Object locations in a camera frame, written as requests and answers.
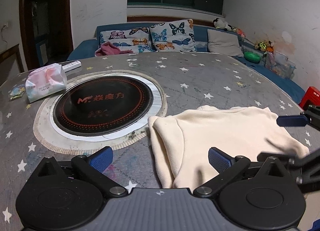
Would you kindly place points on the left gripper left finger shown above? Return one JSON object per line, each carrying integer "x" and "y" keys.
{"x": 90, "y": 169}

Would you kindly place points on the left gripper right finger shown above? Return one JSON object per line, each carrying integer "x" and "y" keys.
{"x": 229, "y": 170}

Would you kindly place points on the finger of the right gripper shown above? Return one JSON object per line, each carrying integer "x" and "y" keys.
{"x": 284, "y": 158}
{"x": 292, "y": 121}

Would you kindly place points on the cream sweatshirt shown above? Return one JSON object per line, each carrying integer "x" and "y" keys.
{"x": 180, "y": 143}

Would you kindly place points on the red plastic stool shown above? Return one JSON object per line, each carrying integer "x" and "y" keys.
{"x": 311, "y": 97}

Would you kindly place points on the clear plastic storage box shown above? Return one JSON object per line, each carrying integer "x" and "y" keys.
{"x": 280, "y": 64}

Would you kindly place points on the black round induction cooktop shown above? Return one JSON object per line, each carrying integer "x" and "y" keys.
{"x": 108, "y": 108}

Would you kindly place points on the green bowl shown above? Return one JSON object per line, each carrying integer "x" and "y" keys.
{"x": 252, "y": 57}

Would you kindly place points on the yellow orange plush toys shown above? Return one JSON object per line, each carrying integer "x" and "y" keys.
{"x": 265, "y": 46}

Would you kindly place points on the pink tissue pack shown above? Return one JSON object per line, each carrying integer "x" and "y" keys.
{"x": 45, "y": 81}

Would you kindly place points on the white remote control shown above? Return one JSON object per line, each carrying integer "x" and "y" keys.
{"x": 71, "y": 66}

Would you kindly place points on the small colourful card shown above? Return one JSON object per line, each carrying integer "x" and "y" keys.
{"x": 17, "y": 92}

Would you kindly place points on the grey plain cushion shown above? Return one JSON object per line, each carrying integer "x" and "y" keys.
{"x": 223, "y": 43}

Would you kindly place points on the blue corner sofa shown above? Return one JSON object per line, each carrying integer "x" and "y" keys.
{"x": 87, "y": 48}

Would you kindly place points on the pink cloth on sofa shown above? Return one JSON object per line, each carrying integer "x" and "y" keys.
{"x": 108, "y": 48}

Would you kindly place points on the black white plush toy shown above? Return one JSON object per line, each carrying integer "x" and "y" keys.
{"x": 223, "y": 25}

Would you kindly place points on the left butterfly pillow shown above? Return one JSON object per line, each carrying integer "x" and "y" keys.
{"x": 136, "y": 39}

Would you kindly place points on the butterfly pillow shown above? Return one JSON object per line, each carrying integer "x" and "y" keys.
{"x": 175, "y": 36}
{"x": 136, "y": 39}

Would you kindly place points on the right butterfly pillow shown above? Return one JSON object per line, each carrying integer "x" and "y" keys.
{"x": 175, "y": 36}

